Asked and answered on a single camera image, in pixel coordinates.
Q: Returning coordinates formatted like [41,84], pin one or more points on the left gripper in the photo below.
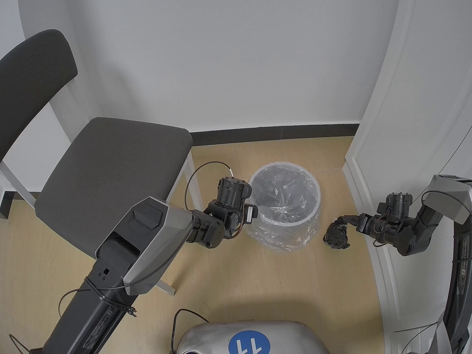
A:
[239,219]

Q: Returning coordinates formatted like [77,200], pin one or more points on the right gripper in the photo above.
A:
[374,225]

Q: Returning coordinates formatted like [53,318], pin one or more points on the black plastic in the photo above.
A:
[336,236]

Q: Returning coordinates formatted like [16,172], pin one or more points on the clear plastic bag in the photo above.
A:
[287,240]

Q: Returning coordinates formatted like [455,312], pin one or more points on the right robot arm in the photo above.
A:
[457,201]

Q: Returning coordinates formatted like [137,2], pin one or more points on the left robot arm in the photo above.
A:
[155,227]

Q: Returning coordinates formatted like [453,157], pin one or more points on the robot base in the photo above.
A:
[258,337]

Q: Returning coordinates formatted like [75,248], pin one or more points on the white trash bin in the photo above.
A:
[265,183]

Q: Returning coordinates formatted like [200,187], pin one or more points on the dark grey white-legged chair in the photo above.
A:
[118,168]

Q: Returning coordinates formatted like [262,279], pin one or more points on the white panelled door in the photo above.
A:
[424,87]

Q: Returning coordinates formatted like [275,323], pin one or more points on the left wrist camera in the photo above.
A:
[246,192]

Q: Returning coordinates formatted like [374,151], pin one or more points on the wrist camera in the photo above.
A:
[382,209]
[246,192]

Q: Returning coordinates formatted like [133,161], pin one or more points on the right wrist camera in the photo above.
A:
[382,209]

